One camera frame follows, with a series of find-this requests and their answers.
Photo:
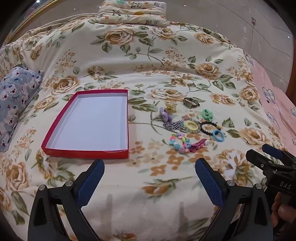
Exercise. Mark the gold bed frame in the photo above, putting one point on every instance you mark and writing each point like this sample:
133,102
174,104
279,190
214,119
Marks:
27,20

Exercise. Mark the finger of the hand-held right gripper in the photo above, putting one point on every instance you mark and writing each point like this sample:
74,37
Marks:
272,150
259,160

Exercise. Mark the grey bear print pillow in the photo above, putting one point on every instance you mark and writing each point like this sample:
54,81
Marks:
16,97

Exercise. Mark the folded panda print quilt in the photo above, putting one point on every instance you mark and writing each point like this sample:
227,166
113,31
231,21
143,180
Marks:
131,12

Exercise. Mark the rose gold wrist watch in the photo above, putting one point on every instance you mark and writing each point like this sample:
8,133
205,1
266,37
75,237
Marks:
190,102

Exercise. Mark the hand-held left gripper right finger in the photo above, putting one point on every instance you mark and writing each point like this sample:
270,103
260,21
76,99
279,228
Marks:
208,183

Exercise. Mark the person's right hand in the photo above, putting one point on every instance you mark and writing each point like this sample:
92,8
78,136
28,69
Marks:
283,213

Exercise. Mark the pink heart print sheet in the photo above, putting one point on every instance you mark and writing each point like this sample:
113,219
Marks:
270,92

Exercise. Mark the pink hair clip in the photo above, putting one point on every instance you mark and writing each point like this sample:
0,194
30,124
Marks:
198,144

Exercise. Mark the red shallow cardboard box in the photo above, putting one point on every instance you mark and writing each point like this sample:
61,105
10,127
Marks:
92,122

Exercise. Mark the yellow hair claw clip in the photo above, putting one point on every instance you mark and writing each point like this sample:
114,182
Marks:
171,106

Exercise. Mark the cream floral blanket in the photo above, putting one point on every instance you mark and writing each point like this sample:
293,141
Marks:
143,58

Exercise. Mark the brown wooden furniture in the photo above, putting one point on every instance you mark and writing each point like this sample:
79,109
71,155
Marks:
291,88

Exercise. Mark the purple hair clip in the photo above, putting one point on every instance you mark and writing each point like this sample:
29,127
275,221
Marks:
165,114

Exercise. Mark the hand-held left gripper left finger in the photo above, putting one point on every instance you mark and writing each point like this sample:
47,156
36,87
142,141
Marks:
91,183

